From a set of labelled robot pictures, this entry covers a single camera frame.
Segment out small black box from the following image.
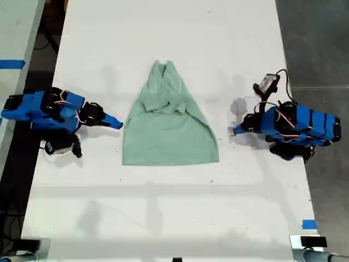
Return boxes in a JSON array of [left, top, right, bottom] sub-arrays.
[[300, 236, 328, 248], [15, 239, 41, 251]]

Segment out black camera stalk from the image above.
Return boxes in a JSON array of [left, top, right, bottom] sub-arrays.
[[71, 134, 83, 159], [256, 91, 272, 113]]

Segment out red white servo wire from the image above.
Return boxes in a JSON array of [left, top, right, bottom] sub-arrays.
[[255, 101, 318, 143], [53, 90, 86, 125]]

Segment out silver metal bracket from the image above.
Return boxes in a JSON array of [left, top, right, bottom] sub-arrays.
[[289, 235, 328, 251], [15, 238, 52, 259]]

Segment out pale green T-shirt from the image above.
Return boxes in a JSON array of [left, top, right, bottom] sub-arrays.
[[122, 59, 220, 166]]

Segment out white side table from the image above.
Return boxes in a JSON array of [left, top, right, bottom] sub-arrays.
[[0, 0, 46, 171]]

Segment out black white camera box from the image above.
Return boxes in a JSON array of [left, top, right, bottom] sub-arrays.
[[44, 140, 74, 157], [252, 73, 281, 95]]

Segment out black floor cable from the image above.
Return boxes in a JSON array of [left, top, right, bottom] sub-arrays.
[[34, 26, 59, 55]]

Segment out long blue tape strip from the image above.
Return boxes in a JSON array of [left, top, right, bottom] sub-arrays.
[[0, 59, 27, 69]]

